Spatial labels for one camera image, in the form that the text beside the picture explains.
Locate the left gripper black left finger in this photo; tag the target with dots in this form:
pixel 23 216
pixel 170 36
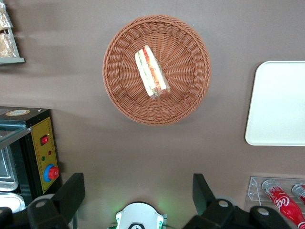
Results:
pixel 59 210

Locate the brown round wicker basket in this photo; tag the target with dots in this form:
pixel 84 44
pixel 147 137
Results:
pixel 186 71

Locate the steel food pan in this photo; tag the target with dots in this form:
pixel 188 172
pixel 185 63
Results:
pixel 9 202
pixel 6 169

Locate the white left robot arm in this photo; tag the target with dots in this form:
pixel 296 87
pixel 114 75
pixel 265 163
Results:
pixel 138 214

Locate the clear bagged snack packet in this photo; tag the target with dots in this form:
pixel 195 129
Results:
pixel 6 45
pixel 3 20

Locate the beige plastic tray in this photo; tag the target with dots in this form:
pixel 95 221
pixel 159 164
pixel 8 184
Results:
pixel 278 105

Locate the black food warmer appliance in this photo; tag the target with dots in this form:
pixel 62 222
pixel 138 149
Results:
pixel 43 143

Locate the clear acrylic bottle rack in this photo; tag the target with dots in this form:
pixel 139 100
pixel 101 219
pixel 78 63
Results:
pixel 253 190

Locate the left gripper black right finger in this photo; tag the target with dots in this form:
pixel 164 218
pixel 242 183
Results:
pixel 209 212

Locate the red cola bottle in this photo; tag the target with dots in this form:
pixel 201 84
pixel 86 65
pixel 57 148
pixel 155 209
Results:
pixel 299 192
pixel 283 204

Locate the triangular sandwich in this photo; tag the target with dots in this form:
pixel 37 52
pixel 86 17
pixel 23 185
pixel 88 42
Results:
pixel 152 74

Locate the grey snack display rack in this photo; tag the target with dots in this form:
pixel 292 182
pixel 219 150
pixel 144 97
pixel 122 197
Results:
pixel 14 59

